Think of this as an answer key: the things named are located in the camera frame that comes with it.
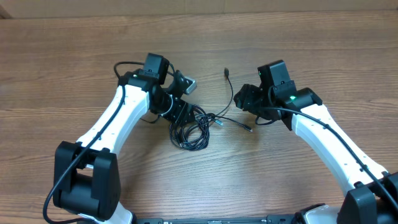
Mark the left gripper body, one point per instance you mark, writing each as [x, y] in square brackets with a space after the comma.
[185, 115]

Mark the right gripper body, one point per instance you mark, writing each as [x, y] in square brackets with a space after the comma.
[246, 98]

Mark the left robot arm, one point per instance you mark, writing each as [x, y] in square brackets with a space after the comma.
[86, 178]

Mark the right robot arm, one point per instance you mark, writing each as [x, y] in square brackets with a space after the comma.
[369, 190]

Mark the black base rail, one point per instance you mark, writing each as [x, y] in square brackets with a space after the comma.
[270, 219]

